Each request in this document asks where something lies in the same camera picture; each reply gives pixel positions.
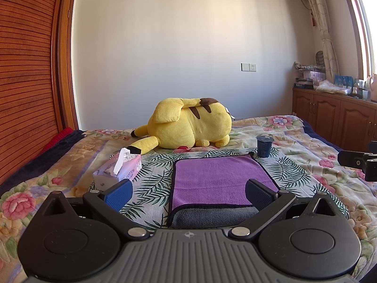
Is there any red blanket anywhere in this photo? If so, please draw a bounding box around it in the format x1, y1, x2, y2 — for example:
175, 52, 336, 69
40, 127, 74, 154

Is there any stack of books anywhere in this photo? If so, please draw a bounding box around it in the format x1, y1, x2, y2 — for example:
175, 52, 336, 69
294, 78, 314, 89

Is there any pink tissue pack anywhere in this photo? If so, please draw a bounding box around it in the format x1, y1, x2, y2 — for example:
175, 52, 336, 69
93, 148, 142, 191

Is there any white wall socket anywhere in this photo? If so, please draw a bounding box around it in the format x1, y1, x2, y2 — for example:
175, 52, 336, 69
241, 63, 257, 72

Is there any pink storage box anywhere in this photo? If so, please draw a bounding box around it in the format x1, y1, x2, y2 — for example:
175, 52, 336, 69
303, 71, 326, 82

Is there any dark blue blanket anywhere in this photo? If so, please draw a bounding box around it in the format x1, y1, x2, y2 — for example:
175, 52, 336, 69
0, 130, 84, 194

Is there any pink figurine on cabinet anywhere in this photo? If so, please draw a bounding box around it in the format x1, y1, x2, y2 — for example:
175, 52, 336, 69
367, 74, 377, 102

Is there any yellow Pikachu plush toy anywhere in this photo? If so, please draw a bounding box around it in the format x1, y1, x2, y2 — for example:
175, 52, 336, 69
128, 98, 232, 155

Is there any floral bed cover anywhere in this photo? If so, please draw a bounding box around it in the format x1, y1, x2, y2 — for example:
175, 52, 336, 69
1, 115, 376, 282

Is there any dark blue cup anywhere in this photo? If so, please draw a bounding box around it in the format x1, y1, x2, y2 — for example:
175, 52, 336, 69
256, 135, 274, 158

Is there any wooden slatted wardrobe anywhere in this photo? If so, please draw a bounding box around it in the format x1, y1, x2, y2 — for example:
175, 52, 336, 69
1, 0, 64, 182

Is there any purple and grey towel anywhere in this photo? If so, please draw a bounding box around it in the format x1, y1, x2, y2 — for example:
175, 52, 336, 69
167, 155, 279, 229

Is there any beige patterned curtain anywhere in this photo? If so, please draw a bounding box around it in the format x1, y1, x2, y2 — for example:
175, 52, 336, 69
308, 0, 339, 83

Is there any blue box on cabinet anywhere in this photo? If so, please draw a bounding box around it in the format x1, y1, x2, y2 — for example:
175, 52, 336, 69
334, 75, 353, 89

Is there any wooden cabinet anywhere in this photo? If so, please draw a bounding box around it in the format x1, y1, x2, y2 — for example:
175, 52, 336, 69
292, 88, 376, 151

